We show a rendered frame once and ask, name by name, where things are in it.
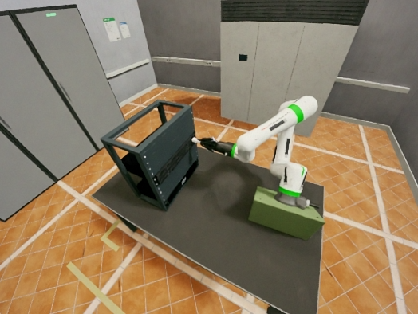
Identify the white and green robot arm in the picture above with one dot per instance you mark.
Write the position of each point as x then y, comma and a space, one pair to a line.
292, 175

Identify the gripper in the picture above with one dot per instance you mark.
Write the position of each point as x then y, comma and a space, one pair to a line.
210, 144

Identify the dark grey server rack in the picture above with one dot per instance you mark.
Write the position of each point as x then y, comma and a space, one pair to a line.
166, 159

